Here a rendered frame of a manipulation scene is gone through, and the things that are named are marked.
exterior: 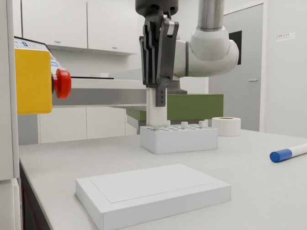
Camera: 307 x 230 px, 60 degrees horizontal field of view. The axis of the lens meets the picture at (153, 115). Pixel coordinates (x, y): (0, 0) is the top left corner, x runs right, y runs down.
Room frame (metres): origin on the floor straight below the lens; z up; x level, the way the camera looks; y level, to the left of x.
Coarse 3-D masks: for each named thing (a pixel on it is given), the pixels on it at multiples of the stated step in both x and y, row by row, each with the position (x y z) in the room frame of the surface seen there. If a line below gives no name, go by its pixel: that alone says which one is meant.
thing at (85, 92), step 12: (72, 84) 0.55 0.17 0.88; (84, 84) 0.57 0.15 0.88; (96, 84) 0.58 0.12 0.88; (108, 84) 0.59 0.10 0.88; (120, 84) 0.61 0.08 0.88; (132, 84) 0.63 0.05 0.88; (72, 96) 0.55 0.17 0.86; (84, 96) 0.56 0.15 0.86; (96, 96) 0.58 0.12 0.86; (108, 96) 0.59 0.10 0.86; (120, 96) 0.61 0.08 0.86; (132, 96) 0.62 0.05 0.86; (144, 96) 0.64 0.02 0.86
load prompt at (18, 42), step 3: (15, 39) 1.55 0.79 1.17; (15, 42) 1.53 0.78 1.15; (18, 42) 1.56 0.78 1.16; (21, 42) 1.58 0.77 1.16; (24, 42) 1.61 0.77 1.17; (27, 42) 1.63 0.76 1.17; (18, 45) 1.54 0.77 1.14; (21, 45) 1.56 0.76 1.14; (24, 45) 1.58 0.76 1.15; (27, 45) 1.61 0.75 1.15; (30, 45) 1.64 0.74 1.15; (33, 48) 1.64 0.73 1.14
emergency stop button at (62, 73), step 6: (60, 72) 0.33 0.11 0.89; (66, 72) 0.33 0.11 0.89; (54, 78) 0.33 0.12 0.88; (60, 78) 0.33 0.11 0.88; (66, 78) 0.33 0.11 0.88; (54, 84) 0.33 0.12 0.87; (60, 84) 0.33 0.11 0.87; (66, 84) 0.33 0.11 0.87; (54, 90) 0.33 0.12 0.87; (60, 90) 0.33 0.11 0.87; (66, 90) 0.33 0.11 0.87; (60, 96) 0.33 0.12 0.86; (66, 96) 0.34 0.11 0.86
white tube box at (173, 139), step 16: (144, 128) 0.49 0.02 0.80; (160, 128) 0.51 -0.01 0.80; (176, 128) 0.51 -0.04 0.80; (192, 128) 0.51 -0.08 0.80; (208, 128) 0.51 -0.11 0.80; (144, 144) 0.49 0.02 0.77; (160, 144) 0.44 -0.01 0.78; (176, 144) 0.45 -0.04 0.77; (192, 144) 0.47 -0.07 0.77; (208, 144) 0.48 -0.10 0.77
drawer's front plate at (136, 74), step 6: (120, 72) 0.80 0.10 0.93; (126, 72) 0.77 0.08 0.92; (132, 72) 0.73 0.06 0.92; (138, 72) 0.70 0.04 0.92; (114, 78) 0.84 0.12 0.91; (120, 78) 0.80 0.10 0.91; (126, 78) 0.77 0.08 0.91; (132, 78) 0.73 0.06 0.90; (138, 78) 0.70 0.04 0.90; (126, 108) 0.77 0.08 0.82; (132, 108) 0.73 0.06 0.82; (138, 108) 0.70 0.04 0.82; (144, 108) 0.68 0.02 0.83
